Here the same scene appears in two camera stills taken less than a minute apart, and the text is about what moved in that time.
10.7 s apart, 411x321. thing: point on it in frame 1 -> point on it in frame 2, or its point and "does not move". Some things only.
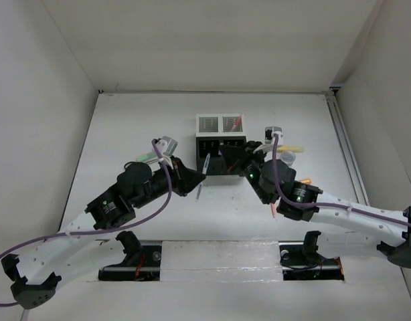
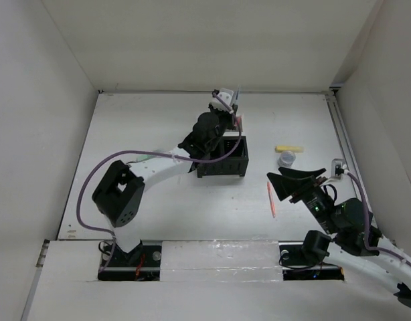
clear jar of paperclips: [288, 157] does not move
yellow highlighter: [297, 149] does not move
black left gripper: [185, 179] -> [227, 115]
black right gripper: [234, 155] -> [288, 184]
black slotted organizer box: [216, 165] does not move
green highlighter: [146, 156] does not move
